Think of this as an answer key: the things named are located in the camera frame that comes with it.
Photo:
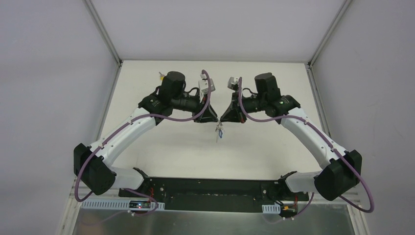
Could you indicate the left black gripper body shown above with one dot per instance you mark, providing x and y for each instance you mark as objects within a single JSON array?
[{"x": 201, "y": 109}]

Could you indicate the metal keyring carabiner plate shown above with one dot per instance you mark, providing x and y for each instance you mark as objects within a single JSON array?
[{"x": 219, "y": 125}]

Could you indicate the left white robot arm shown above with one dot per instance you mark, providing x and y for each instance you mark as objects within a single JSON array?
[{"x": 93, "y": 163}]

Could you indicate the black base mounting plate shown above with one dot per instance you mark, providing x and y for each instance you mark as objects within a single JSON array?
[{"x": 217, "y": 195}]

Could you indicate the white slotted cable duct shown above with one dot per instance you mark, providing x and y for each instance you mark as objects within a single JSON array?
[
  {"x": 118, "y": 204},
  {"x": 271, "y": 209}
]

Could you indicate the right white slotted cable duct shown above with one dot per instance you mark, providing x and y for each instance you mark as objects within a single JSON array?
[{"x": 271, "y": 209}]

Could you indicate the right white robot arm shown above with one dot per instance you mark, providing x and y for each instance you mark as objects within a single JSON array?
[{"x": 338, "y": 166}]

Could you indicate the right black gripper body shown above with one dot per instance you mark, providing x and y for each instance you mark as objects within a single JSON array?
[{"x": 237, "y": 109}]

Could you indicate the left white slotted cable duct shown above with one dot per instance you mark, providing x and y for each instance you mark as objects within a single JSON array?
[{"x": 118, "y": 204}]

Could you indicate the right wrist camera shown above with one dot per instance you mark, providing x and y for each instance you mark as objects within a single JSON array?
[{"x": 233, "y": 83}]

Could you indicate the yellow tagged key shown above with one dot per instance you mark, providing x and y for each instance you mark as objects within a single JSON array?
[{"x": 160, "y": 75}]

